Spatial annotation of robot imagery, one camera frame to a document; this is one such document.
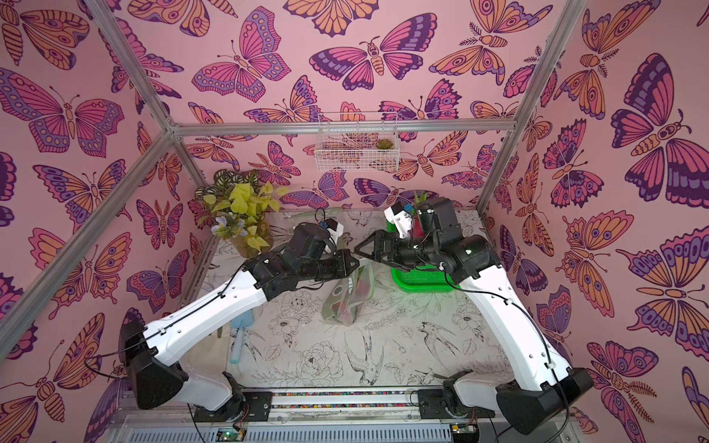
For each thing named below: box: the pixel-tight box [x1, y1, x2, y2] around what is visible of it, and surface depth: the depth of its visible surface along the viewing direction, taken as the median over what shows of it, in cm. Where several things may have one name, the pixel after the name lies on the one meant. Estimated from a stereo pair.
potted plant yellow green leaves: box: [194, 168, 281, 259], surface depth 94 cm
